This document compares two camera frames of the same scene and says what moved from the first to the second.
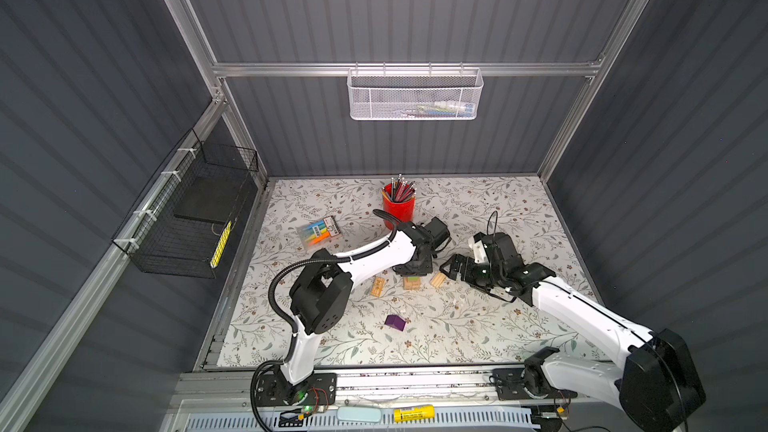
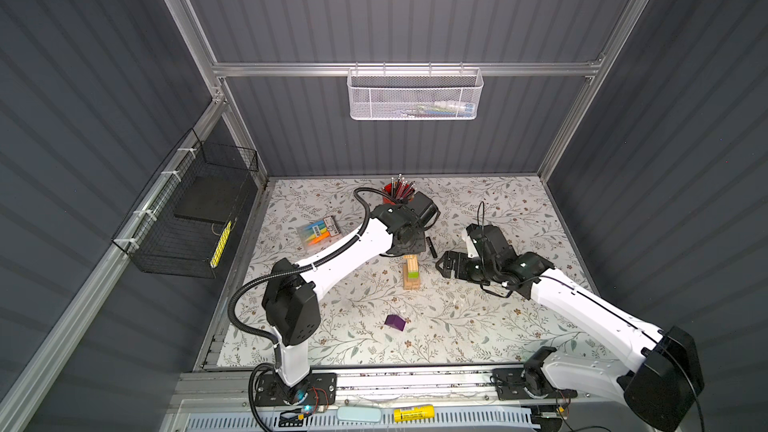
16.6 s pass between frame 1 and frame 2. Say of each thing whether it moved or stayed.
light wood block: moved
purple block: stayed
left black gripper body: moved
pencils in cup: stayed
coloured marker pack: stayed
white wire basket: stayed
